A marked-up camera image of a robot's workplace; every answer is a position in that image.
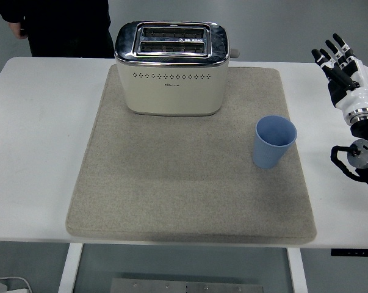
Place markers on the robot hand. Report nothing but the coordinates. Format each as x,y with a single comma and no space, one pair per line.
356,91

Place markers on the blue ribbed plastic cup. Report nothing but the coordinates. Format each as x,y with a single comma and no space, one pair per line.
267,152

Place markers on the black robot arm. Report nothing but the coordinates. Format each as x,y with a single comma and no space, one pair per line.
362,154

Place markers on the black table control panel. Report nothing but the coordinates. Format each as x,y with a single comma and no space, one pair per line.
354,252

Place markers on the cream and chrome toaster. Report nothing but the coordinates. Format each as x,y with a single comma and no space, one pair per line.
171,94

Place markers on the white table leg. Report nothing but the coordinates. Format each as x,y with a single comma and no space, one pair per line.
297,271
69,268

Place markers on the beige felt mat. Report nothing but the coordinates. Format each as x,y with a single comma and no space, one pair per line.
171,183

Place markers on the grey metal plate with screws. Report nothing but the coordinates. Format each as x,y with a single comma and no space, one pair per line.
186,287

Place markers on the person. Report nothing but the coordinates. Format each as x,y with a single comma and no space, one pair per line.
67,27

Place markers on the person's hand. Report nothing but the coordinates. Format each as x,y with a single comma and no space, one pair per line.
16,30

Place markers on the white box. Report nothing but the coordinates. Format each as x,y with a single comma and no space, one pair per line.
9,287

